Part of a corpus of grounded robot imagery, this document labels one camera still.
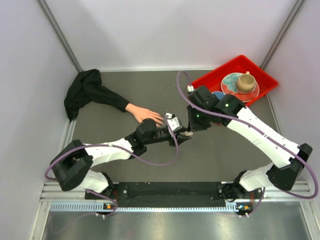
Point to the mannequin hand with long nails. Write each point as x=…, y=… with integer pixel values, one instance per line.
x=141, y=114

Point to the red plastic tray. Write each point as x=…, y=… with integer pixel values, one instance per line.
x=239, y=64

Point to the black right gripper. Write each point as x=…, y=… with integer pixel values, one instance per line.
x=193, y=126

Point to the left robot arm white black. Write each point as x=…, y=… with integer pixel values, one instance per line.
x=72, y=167

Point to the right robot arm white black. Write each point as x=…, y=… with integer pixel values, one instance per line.
x=288, y=158

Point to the beige nail polish bottle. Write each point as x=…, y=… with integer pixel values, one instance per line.
x=186, y=135

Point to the small blue round lid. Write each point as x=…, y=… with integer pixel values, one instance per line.
x=218, y=94

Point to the black sleeve cloth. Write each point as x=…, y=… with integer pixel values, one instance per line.
x=87, y=87

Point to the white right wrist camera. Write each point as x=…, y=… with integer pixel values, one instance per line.
x=190, y=88

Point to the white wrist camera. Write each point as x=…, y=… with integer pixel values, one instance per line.
x=173, y=122
x=190, y=88

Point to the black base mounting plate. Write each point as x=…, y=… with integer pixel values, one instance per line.
x=176, y=194

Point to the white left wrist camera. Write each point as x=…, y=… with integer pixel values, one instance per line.
x=173, y=122

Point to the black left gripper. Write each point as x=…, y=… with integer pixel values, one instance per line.
x=181, y=138

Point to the beige ceramic cup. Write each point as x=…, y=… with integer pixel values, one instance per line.
x=245, y=83

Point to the red and teal plate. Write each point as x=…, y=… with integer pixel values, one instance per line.
x=228, y=86

